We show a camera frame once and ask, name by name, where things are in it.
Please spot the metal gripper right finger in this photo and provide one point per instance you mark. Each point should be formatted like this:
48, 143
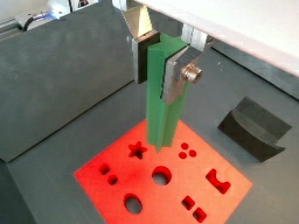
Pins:
180, 70

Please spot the green star-shaped peg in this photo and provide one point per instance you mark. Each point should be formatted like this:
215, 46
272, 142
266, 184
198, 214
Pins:
162, 116

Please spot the black angled holder block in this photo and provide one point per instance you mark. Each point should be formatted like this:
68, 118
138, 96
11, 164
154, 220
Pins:
255, 129

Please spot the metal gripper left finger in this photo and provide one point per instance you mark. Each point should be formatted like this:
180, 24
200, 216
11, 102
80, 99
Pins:
144, 36

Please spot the red shape-sorting board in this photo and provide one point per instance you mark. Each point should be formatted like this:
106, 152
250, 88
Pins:
183, 184

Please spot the white device with cable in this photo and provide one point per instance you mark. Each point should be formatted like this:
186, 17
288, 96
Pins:
20, 15

